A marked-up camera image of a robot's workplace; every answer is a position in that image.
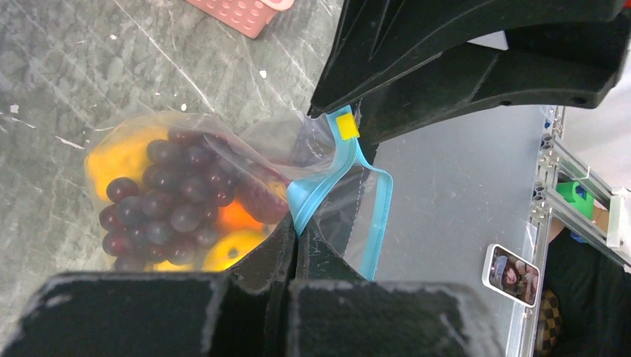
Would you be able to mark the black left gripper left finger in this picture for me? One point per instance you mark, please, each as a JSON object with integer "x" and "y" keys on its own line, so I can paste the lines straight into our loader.
{"x": 238, "y": 312}

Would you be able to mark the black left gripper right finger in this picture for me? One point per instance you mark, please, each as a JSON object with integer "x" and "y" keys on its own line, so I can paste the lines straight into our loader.
{"x": 339, "y": 313}

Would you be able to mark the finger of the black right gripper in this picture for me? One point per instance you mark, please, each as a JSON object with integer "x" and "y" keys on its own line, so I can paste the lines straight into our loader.
{"x": 378, "y": 42}
{"x": 571, "y": 64}

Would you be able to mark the yellow bell pepper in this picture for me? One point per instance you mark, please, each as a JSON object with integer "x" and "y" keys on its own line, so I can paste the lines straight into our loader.
{"x": 168, "y": 266}

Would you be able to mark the orange fruit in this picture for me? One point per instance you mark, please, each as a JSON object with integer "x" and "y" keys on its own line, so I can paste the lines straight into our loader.
{"x": 234, "y": 217}

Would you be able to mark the dark red grape bunch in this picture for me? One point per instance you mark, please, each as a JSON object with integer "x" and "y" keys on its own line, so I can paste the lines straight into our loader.
{"x": 193, "y": 175}

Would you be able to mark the clear zip top bag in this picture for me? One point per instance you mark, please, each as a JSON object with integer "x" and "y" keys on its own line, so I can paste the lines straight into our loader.
{"x": 331, "y": 181}

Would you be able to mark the yellow mango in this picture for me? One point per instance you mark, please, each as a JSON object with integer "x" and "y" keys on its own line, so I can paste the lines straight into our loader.
{"x": 121, "y": 154}

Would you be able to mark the yellow lemon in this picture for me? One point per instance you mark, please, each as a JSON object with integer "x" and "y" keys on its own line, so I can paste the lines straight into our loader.
{"x": 230, "y": 249}

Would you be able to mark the dark red plum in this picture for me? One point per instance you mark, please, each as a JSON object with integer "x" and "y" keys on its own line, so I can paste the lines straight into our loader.
{"x": 262, "y": 193}

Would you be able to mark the pink perforated plastic basket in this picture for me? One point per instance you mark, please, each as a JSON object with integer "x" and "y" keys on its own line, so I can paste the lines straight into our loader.
{"x": 249, "y": 17}

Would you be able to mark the green plastic object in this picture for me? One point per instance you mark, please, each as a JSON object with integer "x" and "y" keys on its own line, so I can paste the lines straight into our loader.
{"x": 577, "y": 197}

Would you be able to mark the white framed smartphone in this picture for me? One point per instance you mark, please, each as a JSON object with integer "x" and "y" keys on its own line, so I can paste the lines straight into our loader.
{"x": 510, "y": 275}

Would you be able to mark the aluminium frame extrusion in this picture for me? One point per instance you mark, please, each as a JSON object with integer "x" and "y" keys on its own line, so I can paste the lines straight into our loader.
{"x": 584, "y": 306}

